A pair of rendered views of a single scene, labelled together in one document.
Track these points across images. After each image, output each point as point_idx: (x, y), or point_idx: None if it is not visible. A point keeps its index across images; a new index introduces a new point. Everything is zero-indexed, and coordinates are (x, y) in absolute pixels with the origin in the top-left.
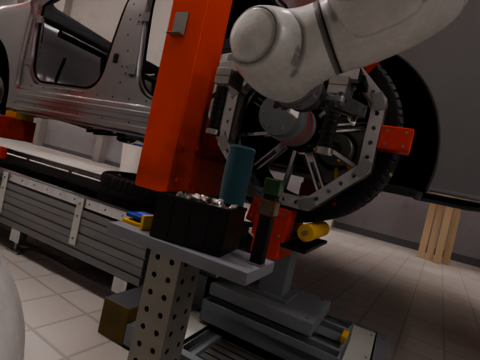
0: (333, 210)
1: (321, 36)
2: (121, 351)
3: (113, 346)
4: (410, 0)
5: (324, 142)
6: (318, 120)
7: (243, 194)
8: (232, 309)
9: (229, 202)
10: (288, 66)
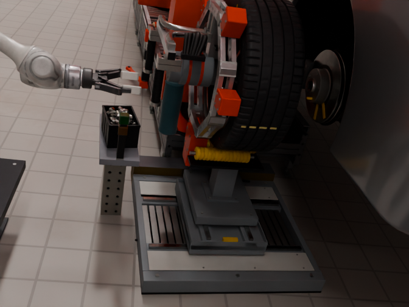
0: (218, 143)
1: None
2: (128, 187)
3: (128, 183)
4: (25, 76)
5: (151, 97)
6: None
7: (170, 114)
8: None
9: (161, 117)
10: (30, 84)
